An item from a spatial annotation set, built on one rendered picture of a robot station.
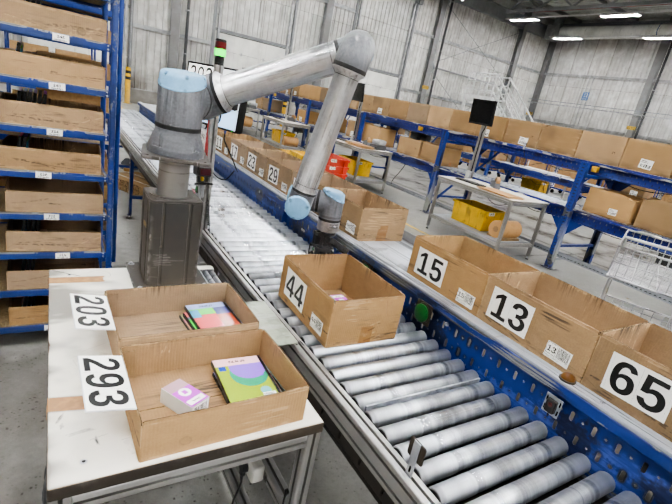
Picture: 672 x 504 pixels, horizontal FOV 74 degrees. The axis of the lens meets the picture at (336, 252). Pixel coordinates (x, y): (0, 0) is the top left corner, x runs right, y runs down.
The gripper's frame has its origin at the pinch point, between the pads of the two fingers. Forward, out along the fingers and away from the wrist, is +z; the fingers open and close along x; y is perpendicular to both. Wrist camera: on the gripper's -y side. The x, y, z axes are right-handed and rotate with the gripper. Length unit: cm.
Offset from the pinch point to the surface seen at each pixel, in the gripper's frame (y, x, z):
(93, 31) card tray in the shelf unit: 79, -98, -78
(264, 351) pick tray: 45, 46, 1
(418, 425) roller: 16, 82, 6
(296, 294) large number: 22.3, 19.3, -2.3
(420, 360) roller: -8, 57, 6
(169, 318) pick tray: 65, 17, 4
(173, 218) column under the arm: 60, -8, -21
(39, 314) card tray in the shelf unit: 102, -99, 61
